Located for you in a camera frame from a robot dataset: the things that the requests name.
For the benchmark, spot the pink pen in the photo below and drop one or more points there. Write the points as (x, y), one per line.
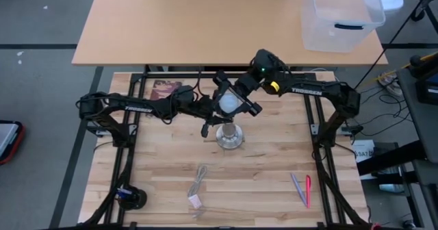
(308, 192)

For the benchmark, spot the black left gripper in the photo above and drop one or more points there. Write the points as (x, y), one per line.
(203, 108)

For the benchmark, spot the black aluminium table frame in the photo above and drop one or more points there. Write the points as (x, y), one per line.
(321, 175)

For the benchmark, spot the black slanted pole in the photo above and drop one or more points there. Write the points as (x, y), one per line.
(397, 31)

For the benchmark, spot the yellow pole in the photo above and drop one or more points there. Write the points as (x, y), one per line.
(403, 65)

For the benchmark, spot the white paper sign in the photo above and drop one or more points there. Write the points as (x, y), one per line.
(362, 151)

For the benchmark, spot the red-edged case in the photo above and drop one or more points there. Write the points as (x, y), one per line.
(8, 142)

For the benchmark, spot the black equipment cart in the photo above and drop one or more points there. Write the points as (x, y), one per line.
(421, 120)

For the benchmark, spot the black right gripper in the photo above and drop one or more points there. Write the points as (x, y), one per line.
(248, 84)

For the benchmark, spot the flat picture booklet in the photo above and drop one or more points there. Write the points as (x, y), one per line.
(161, 88)

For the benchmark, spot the tan wooden desk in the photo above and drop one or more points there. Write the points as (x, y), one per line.
(191, 24)

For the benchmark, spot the white lightbulb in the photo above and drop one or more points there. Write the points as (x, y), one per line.
(229, 102)

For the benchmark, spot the grey pen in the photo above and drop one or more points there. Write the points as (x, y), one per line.
(298, 189)

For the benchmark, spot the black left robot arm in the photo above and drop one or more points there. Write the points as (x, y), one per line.
(137, 108)

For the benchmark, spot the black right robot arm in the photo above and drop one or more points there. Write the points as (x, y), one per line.
(325, 93)

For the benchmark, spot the clear plastic storage bin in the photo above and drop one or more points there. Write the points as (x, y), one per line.
(342, 14)

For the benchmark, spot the silver metal lamp base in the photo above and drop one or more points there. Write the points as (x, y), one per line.
(230, 137)

